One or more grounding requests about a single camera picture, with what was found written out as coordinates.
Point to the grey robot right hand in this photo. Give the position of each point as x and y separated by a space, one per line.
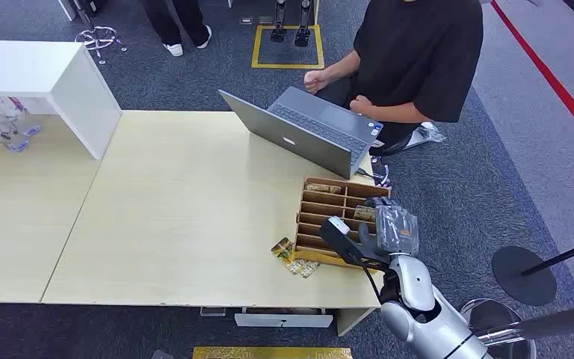
397 233

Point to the person's left hand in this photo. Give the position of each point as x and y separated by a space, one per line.
361 105

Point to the person's right hand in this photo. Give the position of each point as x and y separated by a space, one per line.
315 81

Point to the person's left forearm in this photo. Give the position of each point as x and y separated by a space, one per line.
398 113

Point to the person's right forearm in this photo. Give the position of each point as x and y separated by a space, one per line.
344 67

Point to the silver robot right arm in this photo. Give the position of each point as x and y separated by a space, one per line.
428 317

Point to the wooden card organizer box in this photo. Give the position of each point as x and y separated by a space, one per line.
324 218

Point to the standing person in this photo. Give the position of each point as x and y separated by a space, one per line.
175 22

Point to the grey open laptop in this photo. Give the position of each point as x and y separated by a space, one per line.
312 131

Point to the black stool seat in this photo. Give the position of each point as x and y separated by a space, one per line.
396 145

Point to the black robot legs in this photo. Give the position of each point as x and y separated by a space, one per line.
292 25

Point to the clear plastic bag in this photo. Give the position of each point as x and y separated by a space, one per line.
428 134

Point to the floor socket plate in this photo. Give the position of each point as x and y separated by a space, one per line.
246 21
265 20

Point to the chrome stanchion base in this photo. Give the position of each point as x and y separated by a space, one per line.
495 317

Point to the black stanchion base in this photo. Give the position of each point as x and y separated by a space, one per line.
522 277

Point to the white desk drawer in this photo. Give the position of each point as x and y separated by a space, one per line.
283 320

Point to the black stanchion pole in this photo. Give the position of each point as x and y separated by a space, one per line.
564 255

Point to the gold floor plate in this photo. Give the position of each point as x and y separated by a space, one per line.
272 353

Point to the chrome stanchion pole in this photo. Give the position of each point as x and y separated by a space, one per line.
544 326

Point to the red floor stripe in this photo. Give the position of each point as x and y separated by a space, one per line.
554 84

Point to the chrome chair base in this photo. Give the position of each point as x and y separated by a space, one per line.
97 38

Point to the white desk riser shelf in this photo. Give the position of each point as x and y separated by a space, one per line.
69 89

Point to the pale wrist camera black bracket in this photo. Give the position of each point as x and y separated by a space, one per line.
339 237

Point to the yellow floor tape frame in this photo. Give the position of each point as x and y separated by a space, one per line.
256 47

